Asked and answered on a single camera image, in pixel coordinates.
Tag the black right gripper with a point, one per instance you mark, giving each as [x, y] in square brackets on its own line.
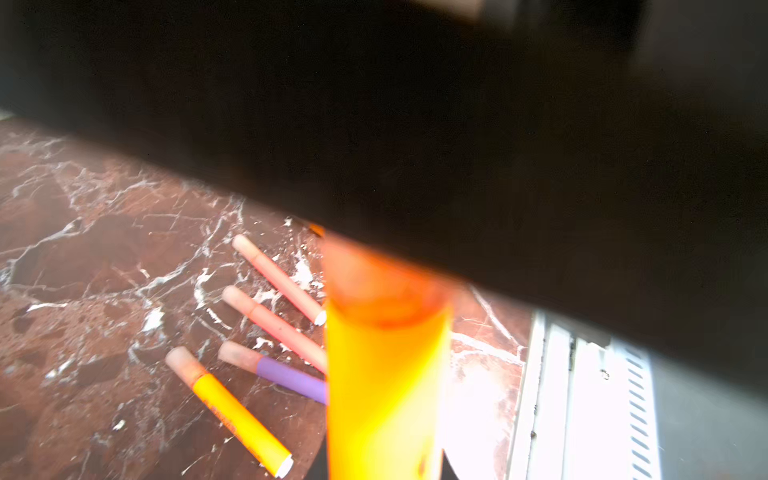
[606, 160]

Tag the orange pen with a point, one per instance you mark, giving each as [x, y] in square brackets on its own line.
[388, 346]
[317, 229]
[254, 436]

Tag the thick pink marker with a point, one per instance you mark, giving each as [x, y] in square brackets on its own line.
[286, 334]

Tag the thin pink pen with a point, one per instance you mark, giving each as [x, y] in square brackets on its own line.
[280, 280]

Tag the purple marker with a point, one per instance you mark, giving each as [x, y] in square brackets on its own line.
[274, 371]

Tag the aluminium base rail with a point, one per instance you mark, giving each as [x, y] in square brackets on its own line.
[586, 410]

